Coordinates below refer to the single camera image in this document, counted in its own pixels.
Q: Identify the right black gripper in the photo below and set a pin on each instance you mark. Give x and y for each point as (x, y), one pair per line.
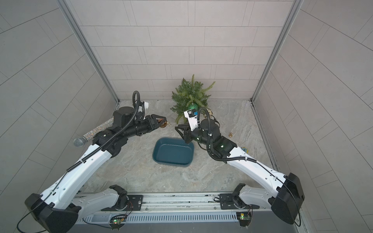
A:
(189, 134)

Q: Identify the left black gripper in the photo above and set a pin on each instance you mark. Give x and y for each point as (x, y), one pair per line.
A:
(151, 123)

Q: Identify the copper ball ornament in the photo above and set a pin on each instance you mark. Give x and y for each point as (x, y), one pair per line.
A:
(165, 124)

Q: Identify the green glitter ball ornament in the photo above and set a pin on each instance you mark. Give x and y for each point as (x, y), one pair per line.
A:
(193, 106)

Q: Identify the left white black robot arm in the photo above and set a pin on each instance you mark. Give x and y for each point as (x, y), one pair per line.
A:
(57, 208)

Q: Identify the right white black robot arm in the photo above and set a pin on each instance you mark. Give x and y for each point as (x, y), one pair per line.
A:
(283, 194)

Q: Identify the small green christmas tree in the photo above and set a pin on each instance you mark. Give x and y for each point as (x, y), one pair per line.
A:
(189, 91)

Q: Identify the teal plastic bin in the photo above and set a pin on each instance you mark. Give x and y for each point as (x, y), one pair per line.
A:
(173, 152)

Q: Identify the small yellow object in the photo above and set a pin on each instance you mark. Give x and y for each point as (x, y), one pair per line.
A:
(244, 150)

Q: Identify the glitter silver microphone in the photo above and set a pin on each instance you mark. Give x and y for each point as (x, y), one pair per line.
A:
(82, 140)

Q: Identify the left green circuit board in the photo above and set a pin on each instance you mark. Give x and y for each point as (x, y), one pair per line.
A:
(118, 221)

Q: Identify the green circuit board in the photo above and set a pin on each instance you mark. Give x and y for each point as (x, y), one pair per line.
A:
(118, 221)
(244, 218)

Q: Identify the right green circuit board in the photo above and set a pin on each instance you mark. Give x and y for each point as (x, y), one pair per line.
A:
(244, 218)

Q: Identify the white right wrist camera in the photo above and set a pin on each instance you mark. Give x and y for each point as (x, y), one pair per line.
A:
(191, 116)

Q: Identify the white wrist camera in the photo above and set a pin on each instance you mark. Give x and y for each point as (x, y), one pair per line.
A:
(191, 116)
(143, 107)

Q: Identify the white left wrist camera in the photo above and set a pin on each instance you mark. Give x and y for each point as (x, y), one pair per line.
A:
(143, 107)

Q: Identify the aluminium rail frame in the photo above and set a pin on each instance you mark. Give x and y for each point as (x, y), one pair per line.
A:
(171, 208)

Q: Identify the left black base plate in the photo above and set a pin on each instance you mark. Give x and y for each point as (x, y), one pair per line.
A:
(134, 203)

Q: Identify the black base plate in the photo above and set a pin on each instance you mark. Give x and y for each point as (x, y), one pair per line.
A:
(134, 203)
(226, 203)

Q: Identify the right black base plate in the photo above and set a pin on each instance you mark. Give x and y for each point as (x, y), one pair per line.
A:
(226, 203)

